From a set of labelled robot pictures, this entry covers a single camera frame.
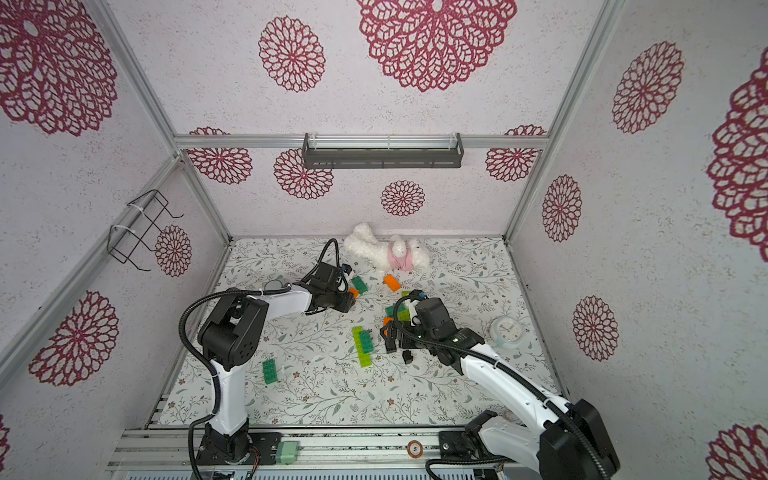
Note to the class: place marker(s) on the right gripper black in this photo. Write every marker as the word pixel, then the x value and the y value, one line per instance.
pixel 402 335

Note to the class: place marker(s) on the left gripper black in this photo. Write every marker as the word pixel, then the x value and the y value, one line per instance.
pixel 347 303

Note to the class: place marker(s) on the dark green lego brick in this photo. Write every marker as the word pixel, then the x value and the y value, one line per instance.
pixel 359 284
pixel 269 371
pixel 366 342

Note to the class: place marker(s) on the long lime green lego brick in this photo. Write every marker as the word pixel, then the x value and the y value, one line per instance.
pixel 364 359

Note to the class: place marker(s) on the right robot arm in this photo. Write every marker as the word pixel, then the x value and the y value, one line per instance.
pixel 552 437

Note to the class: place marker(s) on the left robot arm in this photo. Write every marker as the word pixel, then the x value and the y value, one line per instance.
pixel 222 331

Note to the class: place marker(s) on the dark green lego brick back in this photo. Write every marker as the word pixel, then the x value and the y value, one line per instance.
pixel 359 284

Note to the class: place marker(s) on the dark green lego brick front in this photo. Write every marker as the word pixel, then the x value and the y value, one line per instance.
pixel 269 371

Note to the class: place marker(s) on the green tape roll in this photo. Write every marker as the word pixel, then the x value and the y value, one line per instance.
pixel 274 284

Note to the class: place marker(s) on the white pink plush toy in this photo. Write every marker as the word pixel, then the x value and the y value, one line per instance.
pixel 395 254

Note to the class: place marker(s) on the green connector block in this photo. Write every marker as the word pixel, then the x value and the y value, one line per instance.
pixel 287 452

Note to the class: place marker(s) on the black wall shelf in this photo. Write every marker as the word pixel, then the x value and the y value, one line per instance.
pixel 387 153

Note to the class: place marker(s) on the black wire wall rack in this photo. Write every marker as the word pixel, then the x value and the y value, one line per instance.
pixel 124 240

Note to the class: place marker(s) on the metal base rail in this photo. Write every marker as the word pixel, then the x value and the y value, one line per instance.
pixel 166 451

